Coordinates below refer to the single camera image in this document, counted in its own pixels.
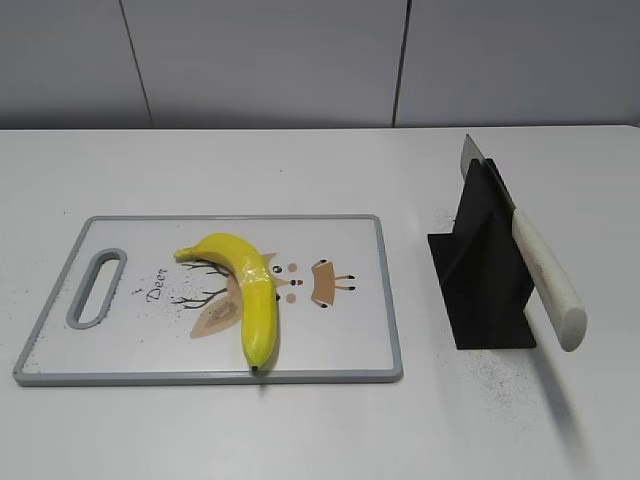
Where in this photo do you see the yellow plastic banana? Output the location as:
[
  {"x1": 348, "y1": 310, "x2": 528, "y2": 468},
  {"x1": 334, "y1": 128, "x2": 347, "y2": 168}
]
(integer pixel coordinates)
[{"x1": 174, "y1": 233, "x2": 278, "y2": 371}]

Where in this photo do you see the white-handled kitchen knife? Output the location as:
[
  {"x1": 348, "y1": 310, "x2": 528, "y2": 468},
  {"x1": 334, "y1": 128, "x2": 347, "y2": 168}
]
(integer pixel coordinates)
[{"x1": 460, "y1": 134, "x2": 588, "y2": 352}]

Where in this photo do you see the black knife stand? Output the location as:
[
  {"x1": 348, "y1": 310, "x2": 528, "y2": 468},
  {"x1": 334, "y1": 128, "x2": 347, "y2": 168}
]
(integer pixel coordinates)
[{"x1": 427, "y1": 159, "x2": 536, "y2": 350}]

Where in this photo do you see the white grey-rimmed cutting board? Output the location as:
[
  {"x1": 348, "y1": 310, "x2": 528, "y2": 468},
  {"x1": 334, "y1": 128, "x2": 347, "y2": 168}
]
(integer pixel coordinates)
[{"x1": 13, "y1": 214, "x2": 403, "y2": 386}]

